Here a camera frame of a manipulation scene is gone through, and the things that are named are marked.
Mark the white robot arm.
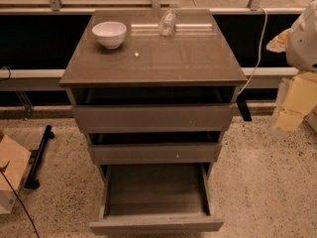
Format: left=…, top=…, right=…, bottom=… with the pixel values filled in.
left=266, top=0, right=317, bottom=137

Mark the box at right edge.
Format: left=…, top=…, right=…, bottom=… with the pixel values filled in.
left=305, top=105, right=317, bottom=132

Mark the grey drawer cabinet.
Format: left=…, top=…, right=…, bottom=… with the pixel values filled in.
left=58, top=8, right=249, bottom=183

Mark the white ceramic bowl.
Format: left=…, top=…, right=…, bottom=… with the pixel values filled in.
left=92, top=22, right=127, bottom=50

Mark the window rail shelf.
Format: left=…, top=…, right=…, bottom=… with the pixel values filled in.
left=0, top=67, right=298, bottom=91

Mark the black post behind cabinet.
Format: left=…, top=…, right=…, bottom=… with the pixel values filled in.
left=236, top=92, right=252, bottom=122

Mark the white power cable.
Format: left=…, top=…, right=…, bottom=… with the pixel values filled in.
left=237, top=6, right=268, bottom=96

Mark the grey drawer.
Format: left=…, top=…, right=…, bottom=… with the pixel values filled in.
left=90, top=164, right=224, bottom=235
left=88, top=131, right=222, bottom=165
left=70, top=86, right=239, bottom=134

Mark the cardboard box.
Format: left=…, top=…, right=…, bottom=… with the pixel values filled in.
left=0, top=131, right=31, bottom=214

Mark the black cable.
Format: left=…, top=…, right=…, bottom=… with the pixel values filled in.
left=0, top=161, right=41, bottom=238

